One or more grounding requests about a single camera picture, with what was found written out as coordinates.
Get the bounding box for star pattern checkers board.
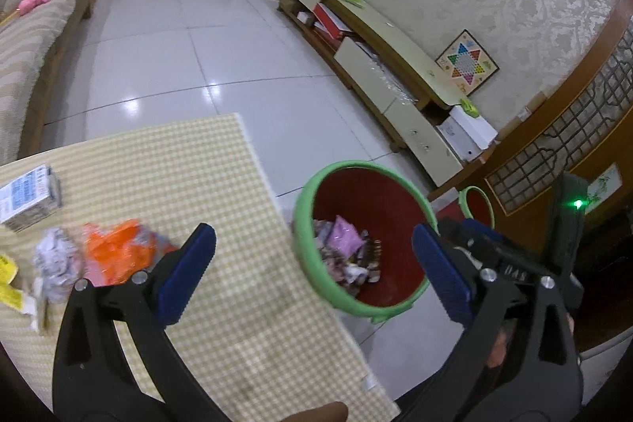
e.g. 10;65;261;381
435;29;499;97

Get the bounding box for beige striped sofa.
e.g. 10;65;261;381
0;0;95;166

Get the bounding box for blue white snack wrapper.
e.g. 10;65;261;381
340;264;371;288

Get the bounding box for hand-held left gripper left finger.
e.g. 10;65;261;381
52;223;233;422

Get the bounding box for person's knee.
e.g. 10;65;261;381
284;401;348;422

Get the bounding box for blue white milk carton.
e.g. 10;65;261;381
0;164;63;233

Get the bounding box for yellow wrapper pieces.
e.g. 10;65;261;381
0;253;25;311

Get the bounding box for green rimmed red trash bin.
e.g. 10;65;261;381
293;160;438;323

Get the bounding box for orange snack bag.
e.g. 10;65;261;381
79;219;179;287

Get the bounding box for purple plastic bag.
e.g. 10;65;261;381
329;215;364;257

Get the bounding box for pink plush toy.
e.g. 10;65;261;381
15;0;53;15

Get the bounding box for person's right hand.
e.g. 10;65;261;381
487;320;517;371

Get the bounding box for small green rimmed bin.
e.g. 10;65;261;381
457;185;495;235

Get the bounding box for white flat box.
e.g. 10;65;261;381
438;104;498;163

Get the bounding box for crumpled grey wrapper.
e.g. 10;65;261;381
32;227;85;304

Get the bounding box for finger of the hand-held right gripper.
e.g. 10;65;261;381
467;220;545;277
438;217;478;255

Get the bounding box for brown snack wrapper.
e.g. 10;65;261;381
356;239;384;284

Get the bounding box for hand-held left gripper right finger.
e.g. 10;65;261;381
412;223;584;422

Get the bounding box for red flat box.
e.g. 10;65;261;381
313;2;349;38

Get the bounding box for cream wooden tv cabinet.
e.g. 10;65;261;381
277;0;468;188

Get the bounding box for carved wooden screen partition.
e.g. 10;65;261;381
428;14;633;354

